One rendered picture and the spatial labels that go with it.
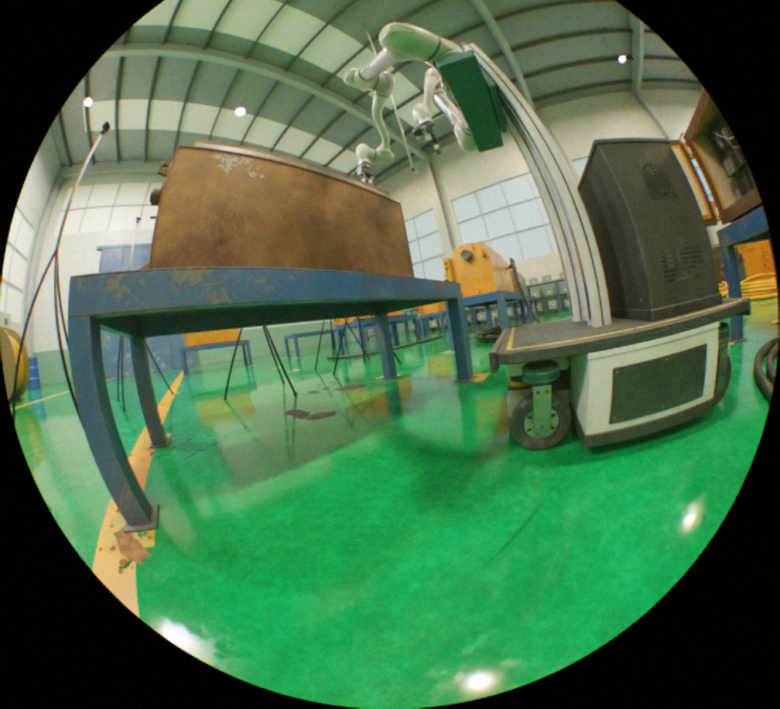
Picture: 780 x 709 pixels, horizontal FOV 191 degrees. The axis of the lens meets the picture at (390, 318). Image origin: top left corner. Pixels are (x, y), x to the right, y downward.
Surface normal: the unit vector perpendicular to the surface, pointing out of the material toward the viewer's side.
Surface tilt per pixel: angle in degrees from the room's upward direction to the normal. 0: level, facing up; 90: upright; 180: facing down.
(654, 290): 90
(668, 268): 90
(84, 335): 90
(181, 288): 90
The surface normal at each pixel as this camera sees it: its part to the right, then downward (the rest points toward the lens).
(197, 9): 0.15, 0.99
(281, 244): 0.73, -0.14
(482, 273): -0.64, 0.07
